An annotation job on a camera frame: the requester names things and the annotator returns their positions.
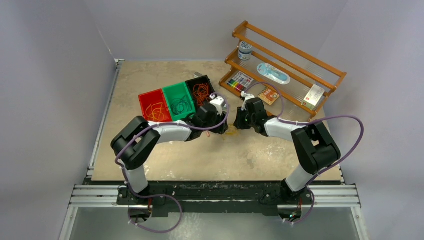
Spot orange cable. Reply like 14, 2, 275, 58
192, 82, 213, 106

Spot white blue round jar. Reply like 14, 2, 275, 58
238, 41, 253, 61

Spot coloured marker pack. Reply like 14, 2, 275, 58
226, 71, 255, 93

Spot blue packaged tool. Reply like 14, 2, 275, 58
256, 62, 291, 85

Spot purple thin cable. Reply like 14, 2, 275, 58
169, 94, 194, 115

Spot white red small box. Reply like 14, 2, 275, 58
301, 84, 326, 111

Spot orange card pack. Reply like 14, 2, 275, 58
258, 87, 280, 106

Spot green plastic bin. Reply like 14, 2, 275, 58
162, 82, 196, 121

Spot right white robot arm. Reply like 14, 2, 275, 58
233, 97, 341, 204

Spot black plastic bin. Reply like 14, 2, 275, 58
185, 75, 215, 109

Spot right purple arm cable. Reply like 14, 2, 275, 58
244, 82, 365, 185

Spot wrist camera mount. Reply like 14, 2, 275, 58
240, 91, 256, 111
209, 93, 227, 116

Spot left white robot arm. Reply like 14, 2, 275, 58
110, 99, 228, 205

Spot red plastic bin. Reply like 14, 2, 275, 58
138, 89, 173, 122

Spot wooden tiered shelf rack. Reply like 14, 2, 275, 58
219, 21, 347, 122

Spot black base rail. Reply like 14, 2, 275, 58
69, 181, 361, 219

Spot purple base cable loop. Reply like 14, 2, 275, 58
127, 193, 184, 234

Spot grey white stapler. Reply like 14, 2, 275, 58
193, 72, 204, 78

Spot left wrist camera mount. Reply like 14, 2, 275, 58
209, 93, 227, 116

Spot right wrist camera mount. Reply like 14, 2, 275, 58
240, 91, 256, 111

